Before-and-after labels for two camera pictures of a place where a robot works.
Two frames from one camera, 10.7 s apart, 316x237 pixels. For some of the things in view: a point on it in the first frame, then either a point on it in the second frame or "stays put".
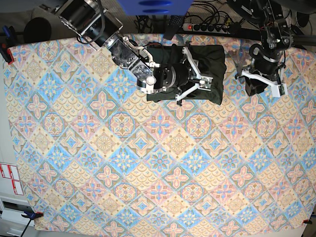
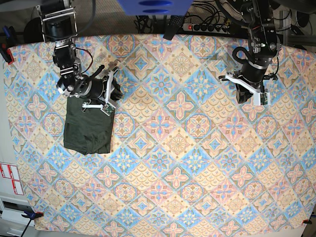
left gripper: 176,75 -> 96,88
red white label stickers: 10,172 stays put
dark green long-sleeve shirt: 209,59 -> 87,130
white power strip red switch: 217,28 stays put
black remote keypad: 175,24 stays put
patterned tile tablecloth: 96,156 stays put
